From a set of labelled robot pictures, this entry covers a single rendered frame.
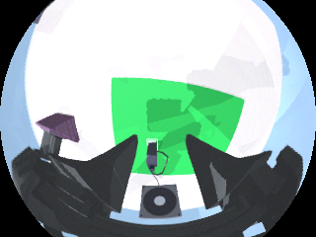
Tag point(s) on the green circuit board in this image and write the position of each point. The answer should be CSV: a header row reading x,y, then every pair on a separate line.
x,y
165,111

